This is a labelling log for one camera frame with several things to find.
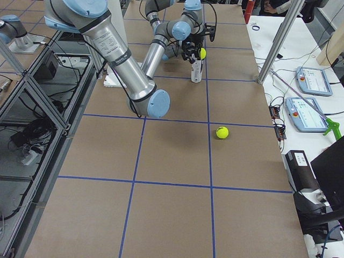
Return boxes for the aluminium frame rack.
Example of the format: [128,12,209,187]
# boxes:
[1,32,105,257]

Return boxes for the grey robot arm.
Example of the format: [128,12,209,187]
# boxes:
[44,1,216,118]
[141,1,206,83]

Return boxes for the white metal base plate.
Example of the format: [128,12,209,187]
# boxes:
[104,66,126,88]

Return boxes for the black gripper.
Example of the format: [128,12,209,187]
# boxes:
[181,41,199,64]
[192,26,207,43]

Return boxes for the orange circuit board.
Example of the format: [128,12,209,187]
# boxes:
[269,105,286,142]

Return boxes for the far teach pendant tablet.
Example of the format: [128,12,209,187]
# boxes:
[296,67,333,97]

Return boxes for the near teach pendant tablet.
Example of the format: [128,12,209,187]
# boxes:
[285,97,327,133]

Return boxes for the black box with label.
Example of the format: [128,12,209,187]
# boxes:
[285,150,319,192]

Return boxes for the clear tennis ball can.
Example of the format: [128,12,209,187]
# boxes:
[191,59,203,83]

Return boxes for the teach pendant tablet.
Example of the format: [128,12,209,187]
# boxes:
[285,97,327,133]
[296,67,333,97]

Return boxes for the neighbour grey robot arm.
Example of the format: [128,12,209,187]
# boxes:
[1,15,45,54]

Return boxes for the silver camera post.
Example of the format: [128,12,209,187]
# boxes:
[256,0,305,84]

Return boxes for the yellow tennis ball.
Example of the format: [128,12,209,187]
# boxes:
[216,126,229,139]
[199,48,206,60]

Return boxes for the black monitor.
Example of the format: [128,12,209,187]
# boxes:
[311,137,343,209]

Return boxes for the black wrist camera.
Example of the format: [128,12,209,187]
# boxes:
[204,23,217,42]

